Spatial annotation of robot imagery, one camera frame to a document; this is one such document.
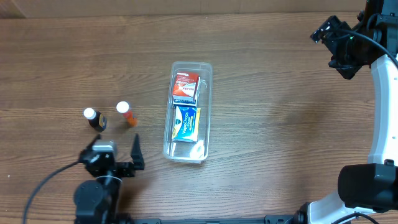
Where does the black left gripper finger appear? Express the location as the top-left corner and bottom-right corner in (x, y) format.
(90, 134), (118, 156)
(131, 134), (145, 170)

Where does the dark syrup bottle white cap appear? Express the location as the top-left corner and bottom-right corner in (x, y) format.
(83, 108), (107, 133)

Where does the orange tablet tube white cap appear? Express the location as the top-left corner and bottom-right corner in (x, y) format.
(116, 101), (137, 126)

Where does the blue yellow VapoDrops box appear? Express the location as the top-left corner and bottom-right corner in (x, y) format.
(172, 106), (201, 142)

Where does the white blue plaster box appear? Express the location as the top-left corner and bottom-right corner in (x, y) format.
(172, 97), (197, 107)

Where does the red white medicine box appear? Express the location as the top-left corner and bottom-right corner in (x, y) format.
(172, 72), (200, 101)

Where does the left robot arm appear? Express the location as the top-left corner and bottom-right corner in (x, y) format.
(73, 135), (136, 224)

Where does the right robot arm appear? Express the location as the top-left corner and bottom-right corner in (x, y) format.
(123, 12), (374, 219)

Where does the clear plastic container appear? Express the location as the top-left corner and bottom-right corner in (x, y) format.
(163, 62), (213, 164)

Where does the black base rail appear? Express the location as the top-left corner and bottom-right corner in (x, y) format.
(126, 215), (294, 224)

